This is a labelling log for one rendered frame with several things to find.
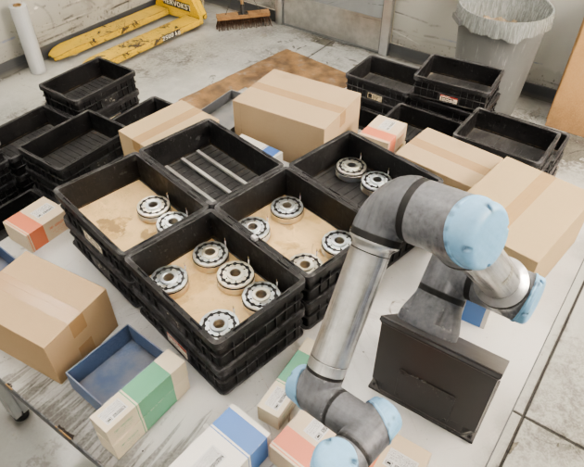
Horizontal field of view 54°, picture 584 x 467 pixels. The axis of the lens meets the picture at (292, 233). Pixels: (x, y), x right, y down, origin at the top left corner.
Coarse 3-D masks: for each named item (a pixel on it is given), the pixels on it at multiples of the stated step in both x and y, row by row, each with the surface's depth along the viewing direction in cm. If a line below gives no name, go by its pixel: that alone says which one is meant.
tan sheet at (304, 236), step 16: (304, 208) 180; (272, 224) 174; (288, 224) 174; (304, 224) 174; (320, 224) 174; (272, 240) 169; (288, 240) 169; (304, 240) 169; (320, 240) 169; (288, 256) 164; (320, 256) 164
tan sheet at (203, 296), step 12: (192, 252) 166; (180, 264) 162; (192, 264) 162; (192, 276) 159; (204, 276) 159; (216, 276) 159; (192, 288) 155; (204, 288) 155; (216, 288) 155; (180, 300) 152; (192, 300) 152; (204, 300) 152; (216, 300) 152; (228, 300) 152; (240, 300) 152; (192, 312) 149; (204, 312) 149; (240, 312) 149
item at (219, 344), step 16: (160, 240) 155; (128, 256) 150; (272, 256) 150; (144, 272) 146; (160, 288) 142; (288, 288) 142; (176, 304) 138; (272, 304) 138; (192, 320) 135; (256, 320) 136; (208, 336) 131; (224, 336) 131
